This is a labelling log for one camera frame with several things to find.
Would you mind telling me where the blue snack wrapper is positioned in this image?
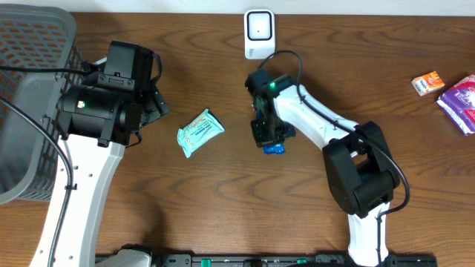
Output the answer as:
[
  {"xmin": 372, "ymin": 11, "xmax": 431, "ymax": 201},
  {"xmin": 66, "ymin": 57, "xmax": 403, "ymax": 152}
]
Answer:
[{"xmin": 263, "ymin": 143, "xmax": 286, "ymax": 155}]

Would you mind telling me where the mint green wipes pack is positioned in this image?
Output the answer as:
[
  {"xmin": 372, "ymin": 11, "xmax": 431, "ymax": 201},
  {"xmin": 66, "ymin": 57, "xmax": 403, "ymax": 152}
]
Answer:
[{"xmin": 177, "ymin": 109, "xmax": 226, "ymax": 158}]

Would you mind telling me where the orange Kleenex tissue pack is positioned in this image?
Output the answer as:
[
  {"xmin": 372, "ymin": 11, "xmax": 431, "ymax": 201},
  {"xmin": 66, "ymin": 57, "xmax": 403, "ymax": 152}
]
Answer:
[{"xmin": 411, "ymin": 71, "xmax": 445, "ymax": 96}]

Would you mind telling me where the purple Carefree pad pack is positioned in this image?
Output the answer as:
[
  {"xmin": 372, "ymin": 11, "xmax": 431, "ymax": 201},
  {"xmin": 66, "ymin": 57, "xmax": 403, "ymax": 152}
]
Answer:
[{"xmin": 436, "ymin": 74, "xmax": 474, "ymax": 136}]

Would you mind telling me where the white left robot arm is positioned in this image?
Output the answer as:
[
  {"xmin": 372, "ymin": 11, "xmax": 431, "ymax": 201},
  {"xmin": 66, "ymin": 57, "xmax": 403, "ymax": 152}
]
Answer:
[{"xmin": 30, "ymin": 41, "xmax": 169, "ymax": 266}]

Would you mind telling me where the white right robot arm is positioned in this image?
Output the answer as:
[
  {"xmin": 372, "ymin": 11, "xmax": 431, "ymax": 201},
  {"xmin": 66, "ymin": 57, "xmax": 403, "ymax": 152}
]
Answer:
[{"xmin": 245, "ymin": 70, "xmax": 402, "ymax": 266}]

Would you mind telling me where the white barcode scanner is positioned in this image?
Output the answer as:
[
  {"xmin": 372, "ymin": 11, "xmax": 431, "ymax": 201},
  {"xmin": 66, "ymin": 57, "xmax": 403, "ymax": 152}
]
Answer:
[{"xmin": 243, "ymin": 9, "xmax": 276, "ymax": 60}]

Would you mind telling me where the grey plastic mesh basket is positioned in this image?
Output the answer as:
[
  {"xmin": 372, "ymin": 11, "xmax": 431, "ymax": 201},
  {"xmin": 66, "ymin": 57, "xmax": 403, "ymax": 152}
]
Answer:
[{"xmin": 1, "ymin": 4, "xmax": 83, "ymax": 203}]

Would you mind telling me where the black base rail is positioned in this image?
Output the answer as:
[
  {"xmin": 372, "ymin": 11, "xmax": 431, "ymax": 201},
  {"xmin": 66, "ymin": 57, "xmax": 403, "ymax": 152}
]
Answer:
[{"xmin": 94, "ymin": 253, "xmax": 439, "ymax": 267}]

